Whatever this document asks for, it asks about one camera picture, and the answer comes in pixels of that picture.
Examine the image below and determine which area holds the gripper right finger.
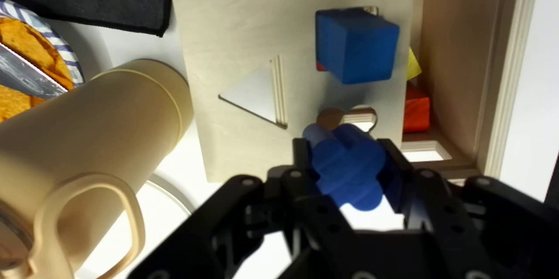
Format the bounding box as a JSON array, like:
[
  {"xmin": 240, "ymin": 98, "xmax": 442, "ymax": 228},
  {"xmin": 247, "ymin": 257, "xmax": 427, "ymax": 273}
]
[{"xmin": 377, "ymin": 139, "xmax": 559, "ymax": 279}]

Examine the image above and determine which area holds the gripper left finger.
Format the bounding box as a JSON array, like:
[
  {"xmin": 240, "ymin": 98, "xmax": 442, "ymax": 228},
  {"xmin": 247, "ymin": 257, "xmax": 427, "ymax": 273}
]
[{"xmin": 127, "ymin": 138, "xmax": 355, "ymax": 279}]

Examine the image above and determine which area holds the blue flower-shaped wooden block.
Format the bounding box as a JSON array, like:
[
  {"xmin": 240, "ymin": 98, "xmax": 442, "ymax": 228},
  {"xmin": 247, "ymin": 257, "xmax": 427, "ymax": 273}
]
[{"xmin": 302, "ymin": 123, "xmax": 390, "ymax": 212}]

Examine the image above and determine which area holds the wooden shape sorter box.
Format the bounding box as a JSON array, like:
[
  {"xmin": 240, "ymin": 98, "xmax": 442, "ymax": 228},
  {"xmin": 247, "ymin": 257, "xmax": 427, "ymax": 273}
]
[{"xmin": 227, "ymin": 0, "xmax": 543, "ymax": 183}]

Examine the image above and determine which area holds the red wooden block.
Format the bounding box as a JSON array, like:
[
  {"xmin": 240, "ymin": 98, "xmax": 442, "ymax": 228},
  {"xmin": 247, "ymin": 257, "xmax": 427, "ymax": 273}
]
[{"xmin": 402, "ymin": 82, "xmax": 431, "ymax": 134}]

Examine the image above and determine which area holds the yellow wooden block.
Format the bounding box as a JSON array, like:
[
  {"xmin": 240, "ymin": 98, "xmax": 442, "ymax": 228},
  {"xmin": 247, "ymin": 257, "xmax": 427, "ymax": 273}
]
[{"xmin": 407, "ymin": 48, "xmax": 423, "ymax": 81}]

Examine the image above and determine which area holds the wooden shape sorter lid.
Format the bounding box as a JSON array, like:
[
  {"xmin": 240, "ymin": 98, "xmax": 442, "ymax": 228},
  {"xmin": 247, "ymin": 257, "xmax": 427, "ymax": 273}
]
[{"xmin": 172, "ymin": 0, "xmax": 416, "ymax": 183}]

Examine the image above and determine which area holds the beige mug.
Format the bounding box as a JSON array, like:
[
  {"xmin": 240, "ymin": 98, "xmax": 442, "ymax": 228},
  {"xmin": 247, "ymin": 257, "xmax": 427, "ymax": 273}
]
[{"xmin": 0, "ymin": 59, "xmax": 195, "ymax": 279}]

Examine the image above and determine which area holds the blue wooden cube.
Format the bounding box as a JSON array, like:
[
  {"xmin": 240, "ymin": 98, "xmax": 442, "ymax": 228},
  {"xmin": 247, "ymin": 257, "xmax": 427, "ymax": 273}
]
[{"xmin": 315, "ymin": 7, "xmax": 400, "ymax": 85}]

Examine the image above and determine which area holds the blue striped paper plate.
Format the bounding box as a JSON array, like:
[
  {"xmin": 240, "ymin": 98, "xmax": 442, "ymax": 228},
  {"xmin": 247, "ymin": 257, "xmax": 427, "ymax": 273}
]
[{"xmin": 0, "ymin": 0, "xmax": 86, "ymax": 123}]

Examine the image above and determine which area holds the silver utensil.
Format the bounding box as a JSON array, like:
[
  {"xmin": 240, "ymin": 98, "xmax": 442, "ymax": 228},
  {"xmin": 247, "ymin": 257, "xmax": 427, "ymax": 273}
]
[{"xmin": 0, "ymin": 43, "xmax": 69, "ymax": 100}]

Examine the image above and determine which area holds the orange food piece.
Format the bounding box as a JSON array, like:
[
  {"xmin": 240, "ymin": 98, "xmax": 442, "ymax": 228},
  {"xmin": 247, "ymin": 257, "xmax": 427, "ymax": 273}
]
[{"xmin": 0, "ymin": 17, "xmax": 76, "ymax": 122}]

